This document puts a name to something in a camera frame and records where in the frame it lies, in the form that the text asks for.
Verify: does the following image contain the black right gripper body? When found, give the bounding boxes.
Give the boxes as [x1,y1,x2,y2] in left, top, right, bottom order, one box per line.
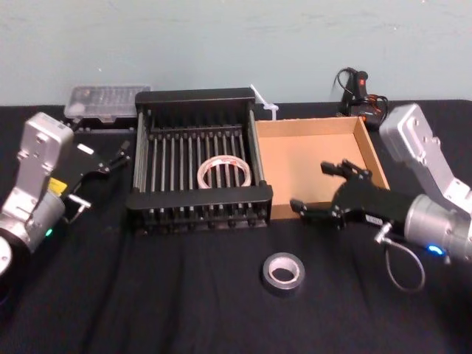
[330,176,414,230]

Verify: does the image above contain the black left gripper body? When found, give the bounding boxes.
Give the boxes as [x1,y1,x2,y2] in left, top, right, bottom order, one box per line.
[50,139,112,203]

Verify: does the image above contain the silver tape roll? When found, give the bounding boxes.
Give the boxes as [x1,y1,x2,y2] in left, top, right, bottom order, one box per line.
[262,251,305,296]

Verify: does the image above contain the white tape roll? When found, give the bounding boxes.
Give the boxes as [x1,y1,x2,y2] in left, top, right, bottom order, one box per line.
[196,155,253,190]

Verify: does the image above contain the clear plastic case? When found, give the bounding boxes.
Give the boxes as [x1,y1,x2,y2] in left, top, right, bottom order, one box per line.
[63,85,153,133]

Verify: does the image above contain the shallow brown cardboard tray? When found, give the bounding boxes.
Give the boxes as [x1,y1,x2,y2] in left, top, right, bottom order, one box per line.
[254,115,392,223]

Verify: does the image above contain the black rack with steel bars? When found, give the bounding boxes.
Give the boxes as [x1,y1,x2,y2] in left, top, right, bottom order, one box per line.
[125,87,274,232]

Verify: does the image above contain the black table cloth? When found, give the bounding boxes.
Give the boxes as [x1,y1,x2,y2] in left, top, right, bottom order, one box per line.
[0,98,472,354]

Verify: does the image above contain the left gripper cable silver plug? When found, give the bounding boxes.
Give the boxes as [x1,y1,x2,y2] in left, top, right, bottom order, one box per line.
[62,194,91,224]

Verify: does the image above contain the gripper cable silver plug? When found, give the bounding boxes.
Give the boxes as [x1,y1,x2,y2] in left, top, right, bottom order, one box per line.
[62,194,91,224]
[373,222,427,293]

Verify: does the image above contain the black corded tool red switch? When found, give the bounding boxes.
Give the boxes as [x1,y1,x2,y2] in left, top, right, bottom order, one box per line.
[331,67,390,131]

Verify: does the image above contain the right gripper cable silver plug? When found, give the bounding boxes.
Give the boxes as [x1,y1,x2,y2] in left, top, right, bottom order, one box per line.
[373,222,427,293]

